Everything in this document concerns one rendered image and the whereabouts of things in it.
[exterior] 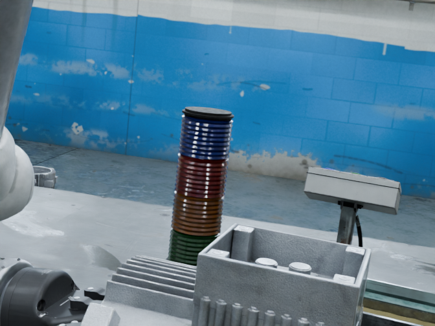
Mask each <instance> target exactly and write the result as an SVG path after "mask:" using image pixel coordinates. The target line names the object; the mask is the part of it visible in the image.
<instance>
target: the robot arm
mask: <svg viewBox="0 0 435 326"><path fill-rule="evenodd" d="M33 1H34V0H0V221H3V220H5V219H8V218H10V217H12V216H14V215H16V214H18V213H19V212H21V211H22V210H23V209H24V208H25V206H26V205H27V204H28V203H29V202H30V200H31V198H32V194H33V192H34V169H33V167H32V164H31V162H30V159H29V157H28V155H27V154H26V153H25V152H24V151H23V150H22V149H21V148H20V147H19V146H17V145H15V142H14V139H13V137H12V135H11V134H10V132H9V131H8V129H7V128H6V127H5V120H6V116H7V112H8V106H9V103H10V98H11V95H12V89H13V86H14V81H15V77H16V72H17V67H18V63H19V58H20V55H21V49H22V46H23V41H24V38H25V35H26V32H27V27H28V22H29V19H30V13H31V10H32V5H33ZM105 293H106V290H105V289H103V288H101V287H87V288H85V289H83V290H80V289H79V288H78V287H77V286H76V284H75V283H74V281H73V279H72V277H71V276H70V275H69V274H68V273H66V272H65V271H63V270H58V269H49V268H34V267H33V266H32V265H31V264H30V263H29V262H28V261H25V260H23V259H20V258H17V259H14V258H4V257H0V326H80V324H81V322H82V320H83V318H84V315H85V313H86V310H87V308H88V306H89V304H90V303H96V304H100V305H101V303H102V302H103V300H104V297H105Z"/></svg>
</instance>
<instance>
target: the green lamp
mask: <svg viewBox="0 0 435 326"><path fill-rule="evenodd" d="M170 234H171V235H170V244H169V249H168V250H169V252H168V261H173V262H176V263H182V264H186V265H192V266H197V257H198V254H199V253H200V252H201V251H202V250H204V249H205V248H206V247H207V246H208V245H209V244H210V243H212V242H213V241H214V240H216V239H217V238H218V237H219V236H220V234H221V232H219V233H218V234H216V235H211V236H193V235H186V234H182V233H179V232H177V231H175V230H174V229H173V228H172V227H171V231H170Z"/></svg>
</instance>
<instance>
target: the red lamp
mask: <svg viewBox="0 0 435 326"><path fill-rule="evenodd" d="M178 155H179V156H178V158H177V159H178V162H177V171H176V173H177V174H176V180H175V181H176V183H175V191H176V192H177V193H180V194H181V195H185V196H188V197H195V198H200V199H216V198H220V197H222V196H224V195H225V186H226V184H225V183H226V181H227V180H226V178H227V169H228V164H229V163H228V161H229V158H227V159H225V160H202V159H196V158H190V157H186V156H183V155H181V154H180V153H178Z"/></svg>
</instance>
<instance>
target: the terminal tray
mask: <svg viewBox="0 0 435 326"><path fill-rule="evenodd" d="M239 227H247V228H248V230H241V229H239ZM351 248H358V249H360V250H361V251H360V252H355V251H353V250H351ZM214 250H219V251H222V252H223V254H213V253H212V251H214ZM371 253H372V250H371V249H369V248H363V247H358V246H352V245H348V244H342V243H336V242H331V241H325V240H321V239H315V238H311V237H304V236H301V235H295V234H288V233H284V232H277V231H274V230H268V229H263V228H257V227H253V226H247V225H243V224H236V223H234V224H233V225H232V226H231V227H230V228H229V229H227V230H226V231H225V232H223V233H222V234H221V235H220V236H219V237H218V238H217V239H216V240H214V241H213V242H212V243H210V244H209V245H208V246H207V247H206V248H205V249H204V250H202V251H201V252H200V253H199V254H198V257H197V268H196V275H195V286H194V298H193V304H194V307H193V314H192V326H357V323H358V321H360V317H361V309H362V305H363V298H364V294H365V290H366V282H367V277H368V269H369V265H370V257H371ZM339 276H346V277H349V278H350V280H349V281H345V280H341V279H339Z"/></svg>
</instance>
